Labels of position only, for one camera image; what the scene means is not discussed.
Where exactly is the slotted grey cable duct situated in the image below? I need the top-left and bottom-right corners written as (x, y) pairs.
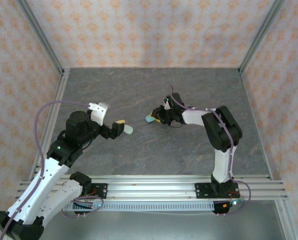
top-left (63, 201), bottom-right (216, 213)

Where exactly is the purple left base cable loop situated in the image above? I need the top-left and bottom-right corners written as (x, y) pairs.
top-left (61, 195), bottom-right (104, 218)

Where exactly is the grey metal sheet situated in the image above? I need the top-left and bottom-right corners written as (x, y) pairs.
top-left (12, 209), bottom-right (289, 240)

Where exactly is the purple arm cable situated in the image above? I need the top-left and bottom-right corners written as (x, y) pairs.
top-left (169, 84), bottom-right (252, 202)
top-left (0, 99), bottom-right (91, 240)

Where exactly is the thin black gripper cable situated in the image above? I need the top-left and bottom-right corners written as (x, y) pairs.
top-left (168, 119), bottom-right (185, 128)

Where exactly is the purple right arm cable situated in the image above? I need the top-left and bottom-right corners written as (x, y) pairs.
top-left (169, 84), bottom-right (252, 202)

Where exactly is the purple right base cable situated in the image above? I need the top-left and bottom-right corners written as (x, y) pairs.
top-left (217, 194), bottom-right (251, 216)

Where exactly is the aluminium corner post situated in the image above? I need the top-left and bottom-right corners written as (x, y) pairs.
top-left (238, 0), bottom-right (287, 73)
top-left (15, 0), bottom-right (64, 76)

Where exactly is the black connector board with lights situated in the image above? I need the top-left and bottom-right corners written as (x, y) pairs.
top-left (212, 199), bottom-right (244, 215)
top-left (72, 201), bottom-right (102, 211)

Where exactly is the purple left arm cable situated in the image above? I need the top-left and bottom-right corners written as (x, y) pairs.
top-left (0, 99), bottom-right (91, 240)

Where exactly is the pale mint earbud charging case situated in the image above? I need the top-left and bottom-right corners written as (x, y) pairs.
top-left (122, 124), bottom-right (134, 136)

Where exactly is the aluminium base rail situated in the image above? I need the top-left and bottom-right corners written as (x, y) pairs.
top-left (18, 174), bottom-right (288, 203)

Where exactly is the aluminium side rail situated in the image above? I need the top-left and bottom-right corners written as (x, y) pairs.
top-left (26, 68), bottom-right (70, 182)
top-left (238, 68), bottom-right (298, 240)

